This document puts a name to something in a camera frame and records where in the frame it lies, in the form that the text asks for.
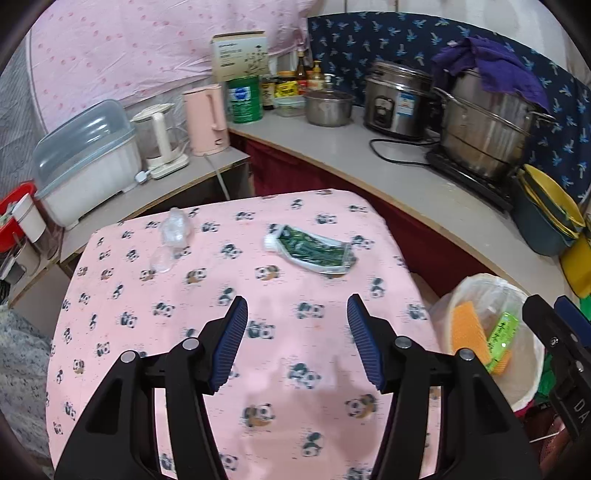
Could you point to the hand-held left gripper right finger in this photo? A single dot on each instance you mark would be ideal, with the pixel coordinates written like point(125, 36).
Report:
point(367, 346)

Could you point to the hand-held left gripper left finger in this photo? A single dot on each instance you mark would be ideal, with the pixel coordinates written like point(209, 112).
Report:
point(226, 346)

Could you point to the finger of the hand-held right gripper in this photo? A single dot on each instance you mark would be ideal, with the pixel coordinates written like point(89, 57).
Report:
point(549, 330)
point(575, 321)

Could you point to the small green packet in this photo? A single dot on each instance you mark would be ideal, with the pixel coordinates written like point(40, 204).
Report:
point(502, 334)

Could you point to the trash bin with white liner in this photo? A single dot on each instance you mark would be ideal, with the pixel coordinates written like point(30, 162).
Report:
point(526, 374)

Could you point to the dark green seaweed packet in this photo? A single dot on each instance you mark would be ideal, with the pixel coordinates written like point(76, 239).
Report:
point(309, 249)

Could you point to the clear plastic bag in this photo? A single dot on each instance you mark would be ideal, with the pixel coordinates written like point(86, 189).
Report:
point(173, 228)

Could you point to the green plastic bag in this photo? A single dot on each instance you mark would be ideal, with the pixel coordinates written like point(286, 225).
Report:
point(545, 383)

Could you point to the yellow pot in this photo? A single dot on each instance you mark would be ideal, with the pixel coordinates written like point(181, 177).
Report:
point(577, 272)

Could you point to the pink panda print tablecloth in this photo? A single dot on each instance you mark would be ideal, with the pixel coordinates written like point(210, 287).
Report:
point(286, 415)

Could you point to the stacked yellow blue bowls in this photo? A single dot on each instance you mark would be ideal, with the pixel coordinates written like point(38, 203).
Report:
point(535, 230)

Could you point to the yellow plate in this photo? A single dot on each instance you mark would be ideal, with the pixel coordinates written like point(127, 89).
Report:
point(551, 194)

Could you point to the black induction cooker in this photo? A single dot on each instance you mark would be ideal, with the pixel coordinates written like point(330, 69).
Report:
point(466, 177)

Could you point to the white power plug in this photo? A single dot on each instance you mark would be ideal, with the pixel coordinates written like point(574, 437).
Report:
point(143, 177)

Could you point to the large steel steamer pot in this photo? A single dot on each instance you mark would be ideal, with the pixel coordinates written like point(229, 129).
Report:
point(485, 134)

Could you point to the grey floral bedding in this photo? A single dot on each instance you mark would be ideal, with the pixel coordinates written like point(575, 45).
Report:
point(18, 383)

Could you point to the white dish box clear lid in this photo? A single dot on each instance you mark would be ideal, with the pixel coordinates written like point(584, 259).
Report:
point(92, 170)

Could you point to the white glass kettle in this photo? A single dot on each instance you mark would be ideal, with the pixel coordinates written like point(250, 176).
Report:
point(159, 134)

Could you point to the pink electric kettle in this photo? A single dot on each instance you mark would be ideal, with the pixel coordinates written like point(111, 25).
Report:
point(205, 120)

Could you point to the white cup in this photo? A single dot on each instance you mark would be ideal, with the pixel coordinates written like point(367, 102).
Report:
point(30, 219)

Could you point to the small steel pot with lid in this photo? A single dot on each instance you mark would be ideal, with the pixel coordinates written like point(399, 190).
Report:
point(328, 110)

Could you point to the green tin can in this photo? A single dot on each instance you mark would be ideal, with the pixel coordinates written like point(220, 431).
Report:
point(244, 101)

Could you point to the steel rice cooker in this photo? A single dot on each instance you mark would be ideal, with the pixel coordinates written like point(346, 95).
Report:
point(399, 101)

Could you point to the clear glass container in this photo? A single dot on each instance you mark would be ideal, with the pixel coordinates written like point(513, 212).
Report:
point(291, 107)

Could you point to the red plastic basket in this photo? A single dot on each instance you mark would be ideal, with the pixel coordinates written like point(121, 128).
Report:
point(7, 221)

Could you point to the dark sauce bottle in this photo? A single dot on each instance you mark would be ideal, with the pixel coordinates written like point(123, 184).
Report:
point(268, 94)

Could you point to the yellow label jar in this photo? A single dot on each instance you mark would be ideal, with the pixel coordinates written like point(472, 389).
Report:
point(287, 85)

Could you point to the orange label bottle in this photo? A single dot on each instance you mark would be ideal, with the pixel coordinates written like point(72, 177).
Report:
point(316, 78)

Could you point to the purple cloth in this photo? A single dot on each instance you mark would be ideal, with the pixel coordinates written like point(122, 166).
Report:
point(489, 60)

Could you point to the white and green cardboard box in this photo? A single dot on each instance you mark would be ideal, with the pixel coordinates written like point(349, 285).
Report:
point(240, 55)

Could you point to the pink dotted curtain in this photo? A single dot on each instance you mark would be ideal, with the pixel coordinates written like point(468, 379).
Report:
point(115, 46)

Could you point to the blue printed wall cloth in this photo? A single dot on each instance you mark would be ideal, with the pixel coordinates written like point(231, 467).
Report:
point(360, 41)

